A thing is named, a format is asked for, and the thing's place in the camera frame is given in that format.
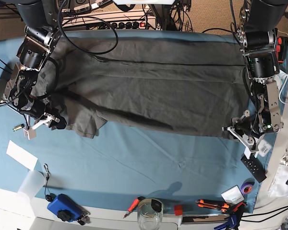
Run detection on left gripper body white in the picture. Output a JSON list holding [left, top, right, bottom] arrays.
[[222, 110, 264, 158]]

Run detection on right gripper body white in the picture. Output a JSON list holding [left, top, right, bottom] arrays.
[[18, 95, 61, 140]]

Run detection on dark grey T-shirt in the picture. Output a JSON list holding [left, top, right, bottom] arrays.
[[30, 35, 252, 142]]

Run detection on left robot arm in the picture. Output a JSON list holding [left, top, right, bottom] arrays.
[[226, 0, 288, 159]]

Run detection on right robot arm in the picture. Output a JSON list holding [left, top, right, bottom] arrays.
[[0, 0, 66, 139]]

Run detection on gold AA battery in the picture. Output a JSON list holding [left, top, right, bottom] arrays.
[[12, 124, 24, 132]]

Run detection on white blister pack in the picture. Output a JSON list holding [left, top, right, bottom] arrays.
[[258, 139, 272, 157]]

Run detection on white paper slip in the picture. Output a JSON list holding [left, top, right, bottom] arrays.
[[6, 140, 38, 170]]

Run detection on black remote control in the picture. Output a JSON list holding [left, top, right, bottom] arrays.
[[241, 155, 266, 183]]

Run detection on translucent plastic cup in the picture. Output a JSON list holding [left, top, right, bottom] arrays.
[[17, 170, 46, 203]]

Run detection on purple tape roll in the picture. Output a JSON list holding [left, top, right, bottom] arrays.
[[240, 182, 254, 195]]

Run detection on small white card box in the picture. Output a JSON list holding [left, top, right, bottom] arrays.
[[221, 185, 244, 205]]

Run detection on printed white paper sheet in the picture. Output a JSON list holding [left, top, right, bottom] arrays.
[[275, 70, 287, 90]]

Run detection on white plastic bag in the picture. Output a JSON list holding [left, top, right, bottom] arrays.
[[268, 164, 288, 197]]

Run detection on orange black utility knife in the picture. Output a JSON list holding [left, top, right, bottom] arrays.
[[196, 199, 230, 213]]

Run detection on blue table cloth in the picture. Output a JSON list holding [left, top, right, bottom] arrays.
[[0, 28, 288, 214]]

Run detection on blue box with knob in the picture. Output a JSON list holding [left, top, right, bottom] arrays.
[[47, 194, 83, 222]]

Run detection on blue black spring clamp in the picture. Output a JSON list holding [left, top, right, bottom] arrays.
[[214, 202, 247, 230]]

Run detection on red black clamp tool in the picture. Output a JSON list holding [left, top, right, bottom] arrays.
[[276, 36, 288, 63]]

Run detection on small red cube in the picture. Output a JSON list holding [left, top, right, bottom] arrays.
[[174, 205, 183, 216]]

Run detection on clear drinking glass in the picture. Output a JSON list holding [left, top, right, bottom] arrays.
[[137, 198, 164, 230]]

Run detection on white power strip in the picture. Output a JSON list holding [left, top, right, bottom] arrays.
[[62, 13, 160, 30]]

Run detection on black lanyard with clip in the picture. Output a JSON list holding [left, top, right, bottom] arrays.
[[43, 163, 54, 202]]

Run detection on red handled screwdriver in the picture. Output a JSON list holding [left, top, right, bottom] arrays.
[[123, 196, 145, 218]]

